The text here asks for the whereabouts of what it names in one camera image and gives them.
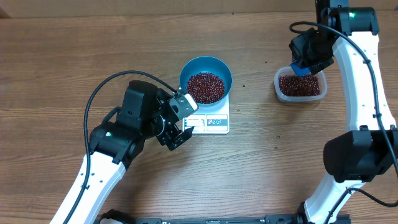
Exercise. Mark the teal metal bowl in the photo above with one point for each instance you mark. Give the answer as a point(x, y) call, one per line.
point(206, 64)

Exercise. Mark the red beans in bowl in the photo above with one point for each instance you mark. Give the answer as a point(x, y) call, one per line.
point(205, 88)

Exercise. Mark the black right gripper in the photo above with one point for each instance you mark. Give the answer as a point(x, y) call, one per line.
point(297, 48)

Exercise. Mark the white digital kitchen scale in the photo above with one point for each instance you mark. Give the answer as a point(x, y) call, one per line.
point(210, 119)

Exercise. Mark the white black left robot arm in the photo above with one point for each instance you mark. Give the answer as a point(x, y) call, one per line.
point(147, 112)

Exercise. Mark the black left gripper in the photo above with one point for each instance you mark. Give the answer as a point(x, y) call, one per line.
point(169, 138)

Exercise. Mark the clear plastic bean container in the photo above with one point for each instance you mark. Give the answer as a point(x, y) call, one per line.
point(299, 99)

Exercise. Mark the blue plastic measuring scoop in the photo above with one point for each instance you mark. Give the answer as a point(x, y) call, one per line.
point(300, 72)

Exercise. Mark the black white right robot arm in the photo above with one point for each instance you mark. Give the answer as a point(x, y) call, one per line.
point(349, 37)

